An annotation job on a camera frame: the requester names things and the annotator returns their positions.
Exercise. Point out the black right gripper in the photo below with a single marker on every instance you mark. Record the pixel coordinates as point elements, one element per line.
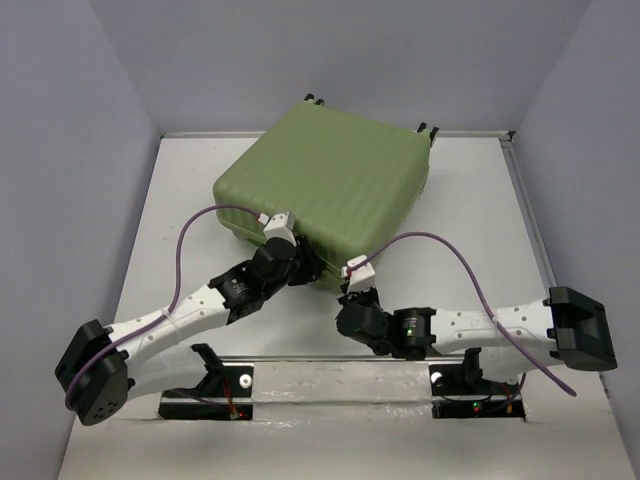
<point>346,298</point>

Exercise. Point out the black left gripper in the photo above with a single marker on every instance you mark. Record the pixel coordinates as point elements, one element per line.
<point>311,264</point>

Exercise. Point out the green hardshell suitcase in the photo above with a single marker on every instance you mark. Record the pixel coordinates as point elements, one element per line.
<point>348,180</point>

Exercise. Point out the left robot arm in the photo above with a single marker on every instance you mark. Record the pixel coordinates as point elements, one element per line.
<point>103,367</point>

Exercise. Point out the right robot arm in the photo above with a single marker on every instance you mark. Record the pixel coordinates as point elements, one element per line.
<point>565,328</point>

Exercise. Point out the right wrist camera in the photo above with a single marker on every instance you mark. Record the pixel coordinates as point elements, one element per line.
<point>359,275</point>

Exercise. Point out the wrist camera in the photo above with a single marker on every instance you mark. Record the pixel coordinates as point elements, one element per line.
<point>359,275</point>
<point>279,226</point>

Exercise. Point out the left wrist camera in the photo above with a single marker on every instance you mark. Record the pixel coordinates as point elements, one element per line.
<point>279,226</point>

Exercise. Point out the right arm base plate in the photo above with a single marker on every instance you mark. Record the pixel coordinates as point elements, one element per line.
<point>454,398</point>

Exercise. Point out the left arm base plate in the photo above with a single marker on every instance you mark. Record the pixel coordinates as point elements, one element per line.
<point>227,397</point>

